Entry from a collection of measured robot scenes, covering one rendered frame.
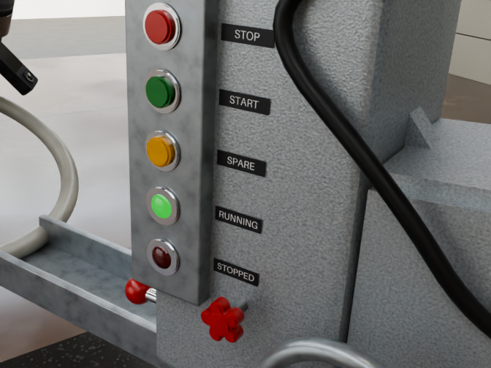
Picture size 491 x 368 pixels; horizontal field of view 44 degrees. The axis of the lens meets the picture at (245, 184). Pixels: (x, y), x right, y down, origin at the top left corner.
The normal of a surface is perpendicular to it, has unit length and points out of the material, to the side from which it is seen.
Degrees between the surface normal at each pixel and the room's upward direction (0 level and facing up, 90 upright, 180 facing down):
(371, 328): 90
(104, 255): 90
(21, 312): 0
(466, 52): 90
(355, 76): 90
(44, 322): 0
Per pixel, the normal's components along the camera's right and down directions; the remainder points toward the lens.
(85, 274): 0.07, -0.91
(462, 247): -0.52, 0.31
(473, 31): -0.85, 0.17
